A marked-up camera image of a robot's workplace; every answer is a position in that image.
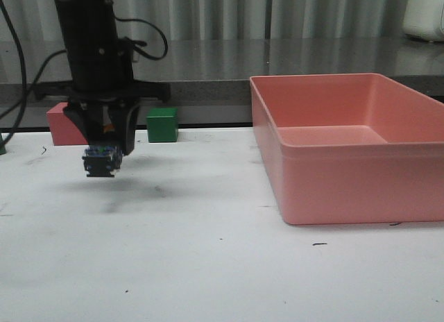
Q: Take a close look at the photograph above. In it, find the pink plastic bin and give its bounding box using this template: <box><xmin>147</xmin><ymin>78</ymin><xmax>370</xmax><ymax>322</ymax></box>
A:
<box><xmin>250</xmin><ymin>73</ymin><xmax>443</xmax><ymax>225</ymax></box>

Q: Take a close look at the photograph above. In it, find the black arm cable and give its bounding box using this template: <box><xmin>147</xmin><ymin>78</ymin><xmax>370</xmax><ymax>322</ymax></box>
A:
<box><xmin>0</xmin><ymin>0</ymin><xmax>169</xmax><ymax>148</ymax></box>

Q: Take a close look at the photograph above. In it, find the pink cube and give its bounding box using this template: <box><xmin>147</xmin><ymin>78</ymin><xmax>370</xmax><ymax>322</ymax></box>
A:
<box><xmin>46</xmin><ymin>102</ymin><xmax>87</xmax><ymax>146</ymax></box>

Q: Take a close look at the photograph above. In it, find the grey curtain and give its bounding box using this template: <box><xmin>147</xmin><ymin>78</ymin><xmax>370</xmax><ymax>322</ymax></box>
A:
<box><xmin>0</xmin><ymin>0</ymin><xmax>413</xmax><ymax>42</ymax></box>

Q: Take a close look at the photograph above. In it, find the dark green block at edge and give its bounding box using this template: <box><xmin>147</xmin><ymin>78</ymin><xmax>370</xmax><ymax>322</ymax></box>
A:
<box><xmin>0</xmin><ymin>134</ymin><xmax>6</xmax><ymax>155</ymax></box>

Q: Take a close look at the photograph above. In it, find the green cube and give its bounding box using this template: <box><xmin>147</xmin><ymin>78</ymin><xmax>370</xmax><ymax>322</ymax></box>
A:
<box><xmin>146</xmin><ymin>108</ymin><xmax>178</xmax><ymax>143</ymax></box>

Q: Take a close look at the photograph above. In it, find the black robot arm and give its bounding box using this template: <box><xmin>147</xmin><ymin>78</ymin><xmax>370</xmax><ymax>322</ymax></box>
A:
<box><xmin>34</xmin><ymin>0</ymin><xmax>171</xmax><ymax>155</ymax></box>

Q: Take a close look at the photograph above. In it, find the yellow push button switch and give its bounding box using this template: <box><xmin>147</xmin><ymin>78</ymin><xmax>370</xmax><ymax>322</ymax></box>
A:
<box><xmin>82</xmin><ymin>124</ymin><xmax>123</xmax><ymax>178</ymax></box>

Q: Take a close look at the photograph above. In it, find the white kitchen appliance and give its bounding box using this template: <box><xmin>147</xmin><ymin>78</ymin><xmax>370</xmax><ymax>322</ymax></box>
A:
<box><xmin>402</xmin><ymin>0</ymin><xmax>443</xmax><ymax>42</ymax></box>

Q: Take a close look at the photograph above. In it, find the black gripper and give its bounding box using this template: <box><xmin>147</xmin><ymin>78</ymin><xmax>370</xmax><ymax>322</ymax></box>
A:
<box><xmin>33</xmin><ymin>35</ymin><xmax>171</xmax><ymax>155</ymax></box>

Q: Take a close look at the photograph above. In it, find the grey stone counter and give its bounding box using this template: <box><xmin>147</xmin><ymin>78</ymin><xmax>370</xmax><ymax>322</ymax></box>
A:
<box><xmin>0</xmin><ymin>37</ymin><xmax>444</xmax><ymax>106</ymax></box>

